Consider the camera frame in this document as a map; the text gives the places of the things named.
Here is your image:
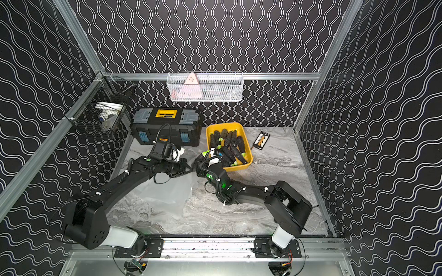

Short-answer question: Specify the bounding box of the clear zip-top bag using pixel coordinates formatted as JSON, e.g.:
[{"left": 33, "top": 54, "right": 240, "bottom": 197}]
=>
[{"left": 164, "top": 172, "right": 198, "bottom": 217}]

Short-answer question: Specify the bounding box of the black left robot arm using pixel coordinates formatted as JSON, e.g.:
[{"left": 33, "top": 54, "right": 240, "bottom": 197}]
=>
[{"left": 62, "top": 156, "right": 193, "bottom": 255}]

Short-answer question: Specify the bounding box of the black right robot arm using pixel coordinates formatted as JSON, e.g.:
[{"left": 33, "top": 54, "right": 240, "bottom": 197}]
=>
[{"left": 192, "top": 155, "right": 313, "bottom": 250}]

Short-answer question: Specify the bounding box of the stack of clear zip-top bags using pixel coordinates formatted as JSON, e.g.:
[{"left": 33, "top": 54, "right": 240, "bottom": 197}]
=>
[{"left": 132, "top": 172, "right": 199, "bottom": 218}]

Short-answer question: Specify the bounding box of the pile of toy eggplants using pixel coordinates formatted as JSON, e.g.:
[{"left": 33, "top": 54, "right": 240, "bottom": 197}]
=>
[{"left": 209, "top": 129, "right": 249, "bottom": 167}]

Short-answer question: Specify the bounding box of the yellow plastic bin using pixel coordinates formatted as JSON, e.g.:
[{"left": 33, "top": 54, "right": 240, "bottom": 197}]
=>
[{"left": 206, "top": 123, "right": 253, "bottom": 171}]

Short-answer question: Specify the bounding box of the black toolbox with blue latches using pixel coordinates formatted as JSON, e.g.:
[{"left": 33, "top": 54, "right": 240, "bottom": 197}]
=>
[{"left": 131, "top": 108, "right": 203, "bottom": 147}]

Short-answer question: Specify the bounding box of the small black picture card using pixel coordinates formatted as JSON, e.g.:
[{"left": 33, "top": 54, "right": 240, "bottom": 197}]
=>
[{"left": 252, "top": 131, "right": 270, "bottom": 150}]

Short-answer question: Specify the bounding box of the pink triangular card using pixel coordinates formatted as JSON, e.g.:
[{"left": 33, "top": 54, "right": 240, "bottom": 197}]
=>
[{"left": 177, "top": 72, "right": 203, "bottom": 100}]

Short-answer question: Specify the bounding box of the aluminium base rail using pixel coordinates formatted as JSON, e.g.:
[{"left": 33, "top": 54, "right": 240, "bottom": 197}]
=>
[{"left": 69, "top": 236, "right": 346, "bottom": 262}]

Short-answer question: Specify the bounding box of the white wire basket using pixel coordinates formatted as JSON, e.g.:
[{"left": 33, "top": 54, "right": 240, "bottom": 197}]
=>
[{"left": 166, "top": 71, "right": 244, "bottom": 102}]

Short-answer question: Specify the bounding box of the black wire basket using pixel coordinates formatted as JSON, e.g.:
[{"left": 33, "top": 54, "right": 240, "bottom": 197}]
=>
[{"left": 65, "top": 71, "right": 136, "bottom": 140}]

